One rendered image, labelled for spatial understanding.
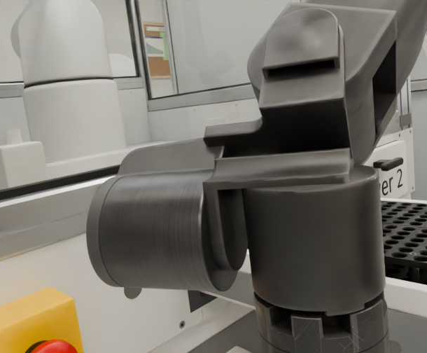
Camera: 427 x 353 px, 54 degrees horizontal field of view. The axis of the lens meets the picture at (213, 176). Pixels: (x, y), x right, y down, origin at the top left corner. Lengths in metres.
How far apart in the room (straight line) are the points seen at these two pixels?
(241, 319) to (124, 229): 0.43
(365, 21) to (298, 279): 0.12
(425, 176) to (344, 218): 2.11
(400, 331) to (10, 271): 0.31
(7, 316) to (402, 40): 0.32
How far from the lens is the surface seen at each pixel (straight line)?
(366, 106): 0.22
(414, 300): 0.36
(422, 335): 0.37
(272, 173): 0.18
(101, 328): 0.44
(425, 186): 2.28
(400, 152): 0.93
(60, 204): 0.39
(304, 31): 0.20
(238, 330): 0.60
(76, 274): 0.41
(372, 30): 0.22
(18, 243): 0.38
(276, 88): 0.19
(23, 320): 0.35
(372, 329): 0.19
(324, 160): 0.18
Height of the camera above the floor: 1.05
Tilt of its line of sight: 9 degrees down
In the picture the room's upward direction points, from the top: 7 degrees counter-clockwise
